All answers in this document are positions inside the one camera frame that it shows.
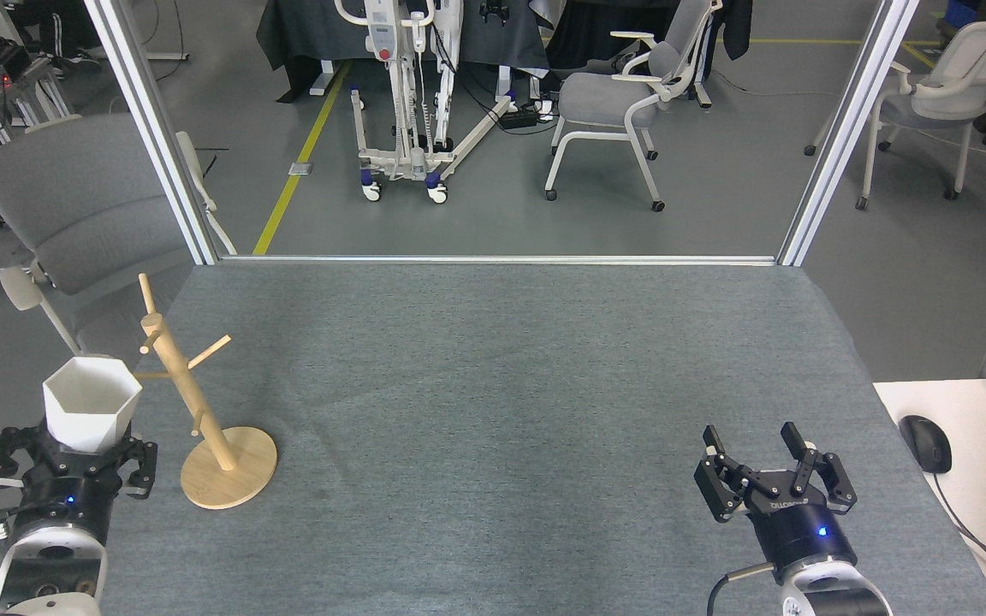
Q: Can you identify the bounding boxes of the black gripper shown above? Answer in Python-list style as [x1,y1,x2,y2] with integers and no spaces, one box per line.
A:
[694,422,857,576]
[0,425,158,548]

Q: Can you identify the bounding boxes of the white hexagonal cup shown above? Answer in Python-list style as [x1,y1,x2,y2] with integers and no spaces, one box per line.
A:
[43,356,143,454]

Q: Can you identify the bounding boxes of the wooden cup rack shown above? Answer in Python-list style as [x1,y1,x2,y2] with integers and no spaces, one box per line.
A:
[135,275,278,512]

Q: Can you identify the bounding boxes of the black computer mouse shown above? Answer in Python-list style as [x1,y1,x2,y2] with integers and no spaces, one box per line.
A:
[899,415,953,475]

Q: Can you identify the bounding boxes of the large grey fabric chair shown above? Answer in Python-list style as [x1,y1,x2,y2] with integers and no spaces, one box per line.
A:
[0,114,237,382]

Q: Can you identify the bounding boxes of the metal equipment cart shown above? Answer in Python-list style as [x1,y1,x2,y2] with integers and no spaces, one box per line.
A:
[0,38,74,146]

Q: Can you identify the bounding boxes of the grey office chair with armrests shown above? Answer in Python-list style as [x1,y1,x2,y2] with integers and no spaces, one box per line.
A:
[544,0,721,212]

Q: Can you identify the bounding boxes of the white stand on wheels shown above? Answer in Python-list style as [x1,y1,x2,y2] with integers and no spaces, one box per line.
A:
[335,0,515,204]

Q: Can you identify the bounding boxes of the white mesh back chair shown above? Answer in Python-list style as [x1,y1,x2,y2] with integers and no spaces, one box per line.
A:
[805,19,986,212]

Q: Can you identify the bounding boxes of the black draped table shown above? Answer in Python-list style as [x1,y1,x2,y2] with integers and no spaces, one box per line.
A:
[255,0,549,104]

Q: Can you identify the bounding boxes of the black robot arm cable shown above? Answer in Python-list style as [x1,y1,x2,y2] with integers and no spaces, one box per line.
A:
[707,563,776,616]

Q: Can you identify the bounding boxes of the black mouse cable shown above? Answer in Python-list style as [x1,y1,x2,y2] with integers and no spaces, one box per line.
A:
[930,471,986,600]

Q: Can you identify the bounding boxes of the silver frame post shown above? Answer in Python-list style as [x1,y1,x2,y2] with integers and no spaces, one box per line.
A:
[777,0,922,268]
[85,0,220,266]

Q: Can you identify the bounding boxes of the silver frame crossbar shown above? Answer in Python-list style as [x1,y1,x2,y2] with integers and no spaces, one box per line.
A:
[219,254,778,267]

